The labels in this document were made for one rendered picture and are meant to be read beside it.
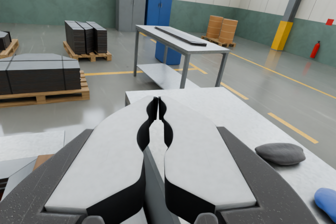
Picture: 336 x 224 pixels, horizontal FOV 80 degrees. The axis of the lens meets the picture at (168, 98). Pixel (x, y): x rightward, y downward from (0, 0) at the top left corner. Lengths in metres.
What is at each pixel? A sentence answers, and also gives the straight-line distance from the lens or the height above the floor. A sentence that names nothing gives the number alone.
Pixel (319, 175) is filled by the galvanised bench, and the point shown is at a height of 1.05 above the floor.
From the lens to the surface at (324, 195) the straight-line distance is 0.76.
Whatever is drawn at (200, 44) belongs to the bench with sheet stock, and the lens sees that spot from 2.85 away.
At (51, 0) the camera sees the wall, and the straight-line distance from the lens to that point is 8.45.
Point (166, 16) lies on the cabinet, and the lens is 8.80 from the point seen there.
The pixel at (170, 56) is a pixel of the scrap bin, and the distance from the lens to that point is 4.79.
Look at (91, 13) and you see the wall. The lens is 8.57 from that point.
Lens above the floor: 1.52
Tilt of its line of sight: 27 degrees down
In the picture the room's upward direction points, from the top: 8 degrees clockwise
